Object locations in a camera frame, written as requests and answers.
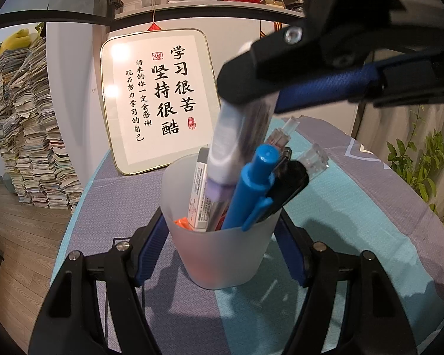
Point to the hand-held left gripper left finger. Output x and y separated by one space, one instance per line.
151 247

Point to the small stack of books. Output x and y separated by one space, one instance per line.
274 2

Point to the tall pile of books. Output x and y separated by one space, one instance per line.
29 137

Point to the black pen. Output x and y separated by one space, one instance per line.
288 185

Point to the white lower cabinet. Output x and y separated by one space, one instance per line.
236 33

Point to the translucent white cup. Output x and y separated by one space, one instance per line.
222 259

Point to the gold medal with striped ribbon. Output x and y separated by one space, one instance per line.
280 26

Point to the yellow plush toy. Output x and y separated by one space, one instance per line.
16 40

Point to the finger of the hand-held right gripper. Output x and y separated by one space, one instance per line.
329 81
273 63

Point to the small grey-green container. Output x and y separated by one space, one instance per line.
7 183

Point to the blue pen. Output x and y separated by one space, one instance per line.
251 188

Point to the patterned red white pen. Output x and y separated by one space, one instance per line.
281 135

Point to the framed calligraphy sign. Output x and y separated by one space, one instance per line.
148 100

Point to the red hanging ornament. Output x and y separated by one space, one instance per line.
154 27

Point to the blue grey tablecloth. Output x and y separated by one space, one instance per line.
355 207

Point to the orange highlighter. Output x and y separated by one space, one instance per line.
181 222

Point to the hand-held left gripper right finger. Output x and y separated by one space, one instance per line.
294 255

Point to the white labelled marker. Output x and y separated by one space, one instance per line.
199 192

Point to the white purple correction tape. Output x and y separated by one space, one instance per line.
225 148

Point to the green leafy plant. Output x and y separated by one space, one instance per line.
421 177

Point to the stack of worn papers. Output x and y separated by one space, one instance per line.
295 5

